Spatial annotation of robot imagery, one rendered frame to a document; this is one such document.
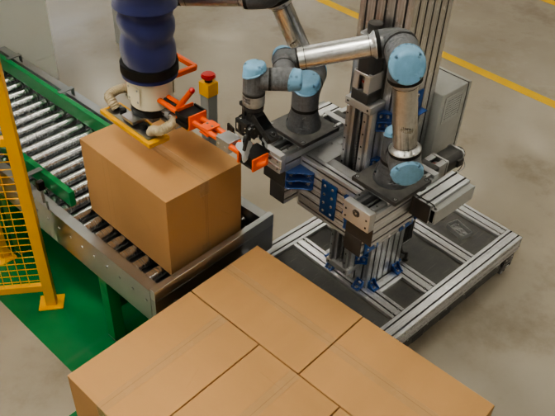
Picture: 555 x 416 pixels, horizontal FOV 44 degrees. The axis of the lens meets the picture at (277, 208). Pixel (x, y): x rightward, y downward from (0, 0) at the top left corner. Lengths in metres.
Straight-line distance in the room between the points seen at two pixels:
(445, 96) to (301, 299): 1.03
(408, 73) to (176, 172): 1.08
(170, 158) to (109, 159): 0.25
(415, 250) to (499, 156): 1.45
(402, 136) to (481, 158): 2.49
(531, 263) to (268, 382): 2.01
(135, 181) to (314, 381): 1.06
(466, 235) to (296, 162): 1.23
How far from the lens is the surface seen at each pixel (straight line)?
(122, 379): 2.62
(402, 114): 2.33
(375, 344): 2.74
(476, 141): 5.01
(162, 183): 2.77
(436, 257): 3.65
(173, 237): 2.81
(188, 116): 2.60
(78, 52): 5.94
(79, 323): 3.56
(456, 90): 2.99
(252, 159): 2.36
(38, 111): 4.10
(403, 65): 2.21
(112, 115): 2.87
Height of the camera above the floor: 2.63
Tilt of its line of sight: 39 degrees down
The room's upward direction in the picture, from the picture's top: 3 degrees clockwise
